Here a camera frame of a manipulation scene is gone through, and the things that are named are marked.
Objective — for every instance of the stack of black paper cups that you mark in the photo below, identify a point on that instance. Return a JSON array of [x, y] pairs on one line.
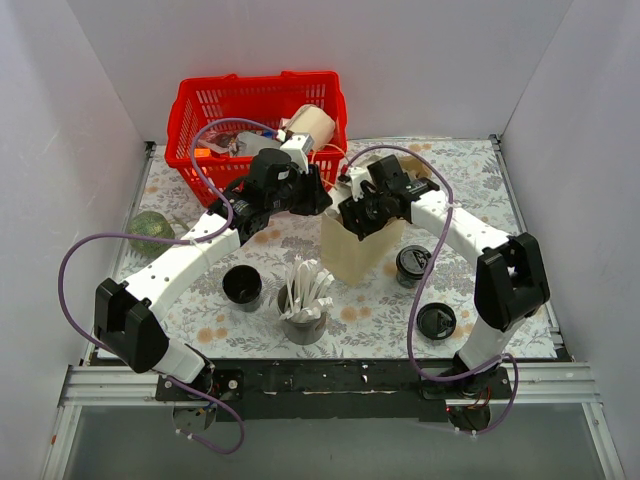
[[242, 285]]

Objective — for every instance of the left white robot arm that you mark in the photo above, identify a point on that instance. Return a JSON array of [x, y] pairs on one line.
[[128, 313]]

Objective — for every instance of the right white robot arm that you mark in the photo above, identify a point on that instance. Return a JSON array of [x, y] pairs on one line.
[[510, 278]]

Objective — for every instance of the beige paper roll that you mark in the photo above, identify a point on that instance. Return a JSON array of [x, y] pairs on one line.
[[311, 119]]

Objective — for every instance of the cardboard cup carrier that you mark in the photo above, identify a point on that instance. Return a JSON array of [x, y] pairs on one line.
[[414, 167]]

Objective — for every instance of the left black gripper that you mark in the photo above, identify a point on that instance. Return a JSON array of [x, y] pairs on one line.
[[311, 190]]

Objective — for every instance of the clear snack packet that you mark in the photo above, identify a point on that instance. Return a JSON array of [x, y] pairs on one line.
[[220, 143]]

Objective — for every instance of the grey plastic pouch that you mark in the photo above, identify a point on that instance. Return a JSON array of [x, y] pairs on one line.
[[249, 144]]

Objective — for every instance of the red plastic shopping basket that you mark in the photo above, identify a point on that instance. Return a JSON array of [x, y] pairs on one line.
[[231, 104]]

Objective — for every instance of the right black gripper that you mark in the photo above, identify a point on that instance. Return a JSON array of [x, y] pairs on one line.
[[355, 216]]

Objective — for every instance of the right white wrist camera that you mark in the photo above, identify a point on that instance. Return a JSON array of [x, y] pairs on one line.
[[349, 184]]

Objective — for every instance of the grey cup of straws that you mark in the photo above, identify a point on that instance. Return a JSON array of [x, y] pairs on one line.
[[304, 301]]

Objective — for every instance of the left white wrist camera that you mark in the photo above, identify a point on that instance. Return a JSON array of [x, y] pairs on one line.
[[297, 146]]

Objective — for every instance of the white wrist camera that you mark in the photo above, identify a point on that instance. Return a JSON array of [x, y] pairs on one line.
[[297, 146], [349, 184]]

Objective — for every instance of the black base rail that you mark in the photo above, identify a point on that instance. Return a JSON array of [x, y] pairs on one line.
[[350, 389]]

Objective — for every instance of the kraft paper bag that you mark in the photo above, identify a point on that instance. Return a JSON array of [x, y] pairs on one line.
[[348, 258]]

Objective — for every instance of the floral table mat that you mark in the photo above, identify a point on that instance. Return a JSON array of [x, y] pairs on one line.
[[368, 320]]

